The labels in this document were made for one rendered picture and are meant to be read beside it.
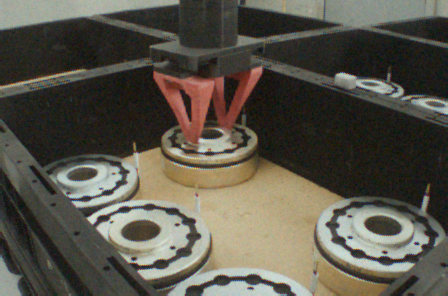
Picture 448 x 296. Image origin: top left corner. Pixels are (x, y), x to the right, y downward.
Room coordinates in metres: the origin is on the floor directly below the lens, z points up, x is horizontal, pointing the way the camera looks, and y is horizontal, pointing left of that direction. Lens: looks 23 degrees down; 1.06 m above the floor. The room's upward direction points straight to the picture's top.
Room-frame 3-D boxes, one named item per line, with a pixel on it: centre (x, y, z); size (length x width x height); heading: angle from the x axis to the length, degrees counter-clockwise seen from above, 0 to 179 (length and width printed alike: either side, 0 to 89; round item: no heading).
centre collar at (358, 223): (0.28, -0.12, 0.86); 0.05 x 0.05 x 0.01
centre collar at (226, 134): (0.46, 0.01, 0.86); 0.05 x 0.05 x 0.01
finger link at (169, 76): (0.45, 0.02, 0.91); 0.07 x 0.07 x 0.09; 46
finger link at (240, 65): (0.46, 0.01, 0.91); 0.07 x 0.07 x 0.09; 46
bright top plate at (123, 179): (0.37, 0.13, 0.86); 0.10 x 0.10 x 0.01
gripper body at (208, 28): (0.46, 0.01, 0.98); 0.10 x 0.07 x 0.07; 136
